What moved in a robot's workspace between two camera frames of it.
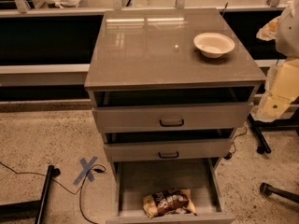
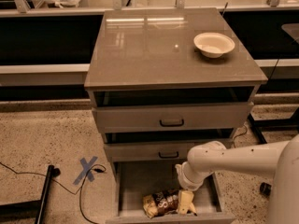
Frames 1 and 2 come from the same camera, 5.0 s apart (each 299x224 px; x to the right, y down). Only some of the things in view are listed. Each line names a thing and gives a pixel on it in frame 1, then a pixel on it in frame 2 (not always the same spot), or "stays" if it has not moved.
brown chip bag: (168, 202) stays
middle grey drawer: (190, 149) stays
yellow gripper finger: (269, 31) → (193, 209)
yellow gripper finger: (274, 107) → (186, 198)
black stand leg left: (31, 209) stays
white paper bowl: (213, 45) stays
